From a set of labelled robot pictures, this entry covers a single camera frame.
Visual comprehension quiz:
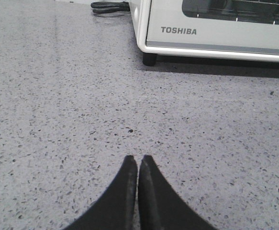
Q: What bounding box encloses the black power cable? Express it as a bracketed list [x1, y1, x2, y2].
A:
[90, 1, 131, 18]

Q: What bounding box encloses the white Toshiba toaster oven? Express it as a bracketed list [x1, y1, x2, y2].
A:
[129, 0, 279, 66]

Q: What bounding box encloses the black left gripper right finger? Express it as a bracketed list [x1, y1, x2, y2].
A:
[138, 155, 215, 230]

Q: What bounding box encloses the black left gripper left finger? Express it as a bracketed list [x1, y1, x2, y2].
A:
[66, 155, 137, 230]

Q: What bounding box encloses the oven glass door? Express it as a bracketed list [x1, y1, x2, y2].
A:
[146, 0, 279, 55]

